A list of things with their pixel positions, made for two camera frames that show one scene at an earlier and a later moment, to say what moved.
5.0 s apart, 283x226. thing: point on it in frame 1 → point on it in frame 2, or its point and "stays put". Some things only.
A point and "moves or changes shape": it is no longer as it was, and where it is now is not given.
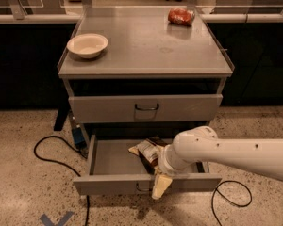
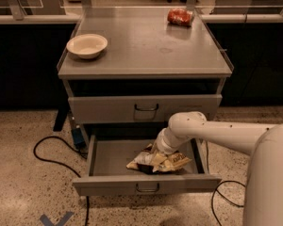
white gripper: [164, 165] → [164, 146]
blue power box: [78, 137] stays put
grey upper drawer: [144, 107] stays put
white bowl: [87, 45] stays put
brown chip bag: [149, 151] moves or changes shape
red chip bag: [181, 17] stays put
